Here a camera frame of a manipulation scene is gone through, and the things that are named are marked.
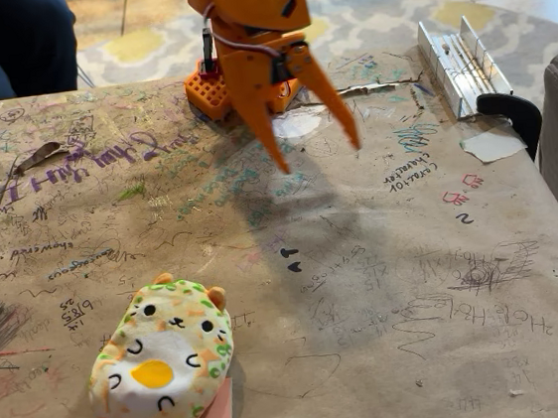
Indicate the person's dark blue trouser legs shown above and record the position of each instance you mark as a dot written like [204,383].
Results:
[22,46]

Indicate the brown scribbled paper table cover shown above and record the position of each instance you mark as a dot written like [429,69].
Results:
[367,284]

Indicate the grey yellow patterned rug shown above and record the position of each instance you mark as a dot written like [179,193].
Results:
[152,42]

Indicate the black table clamp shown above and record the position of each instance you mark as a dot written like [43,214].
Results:
[518,114]

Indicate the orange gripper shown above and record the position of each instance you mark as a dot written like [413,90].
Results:
[244,75]

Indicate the plush cat toy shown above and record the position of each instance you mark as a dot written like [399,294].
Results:
[154,397]

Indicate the small black red base clamp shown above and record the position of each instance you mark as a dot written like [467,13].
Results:
[207,52]

